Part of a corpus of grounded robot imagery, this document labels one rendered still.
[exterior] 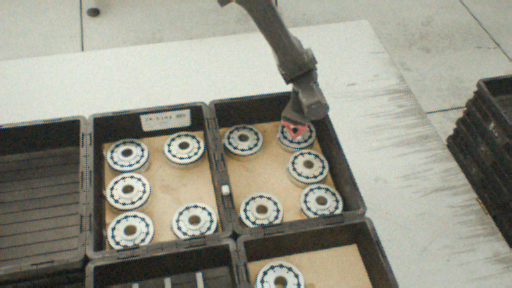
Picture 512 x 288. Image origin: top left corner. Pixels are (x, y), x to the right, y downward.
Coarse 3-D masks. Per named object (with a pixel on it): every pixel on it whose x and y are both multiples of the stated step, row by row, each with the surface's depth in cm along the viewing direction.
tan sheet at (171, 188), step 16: (112, 144) 129; (144, 144) 130; (160, 144) 130; (160, 160) 127; (112, 176) 123; (144, 176) 123; (160, 176) 123; (176, 176) 124; (192, 176) 124; (208, 176) 124; (160, 192) 120; (176, 192) 121; (192, 192) 121; (208, 192) 121; (160, 208) 118; (176, 208) 118; (160, 224) 115; (192, 224) 115; (160, 240) 112
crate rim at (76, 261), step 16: (0, 128) 118; (80, 128) 119; (80, 144) 116; (80, 160) 113; (80, 176) 110; (80, 192) 108; (80, 208) 105; (80, 224) 103; (80, 240) 100; (80, 256) 98; (0, 272) 95; (16, 272) 96; (32, 272) 97
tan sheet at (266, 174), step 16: (224, 128) 135; (256, 128) 135; (272, 128) 135; (272, 144) 132; (256, 160) 128; (272, 160) 128; (288, 160) 129; (240, 176) 125; (256, 176) 125; (272, 176) 125; (240, 192) 121; (256, 192) 122; (272, 192) 122; (288, 192) 122; (288, 208) 119; (240, 224) 116
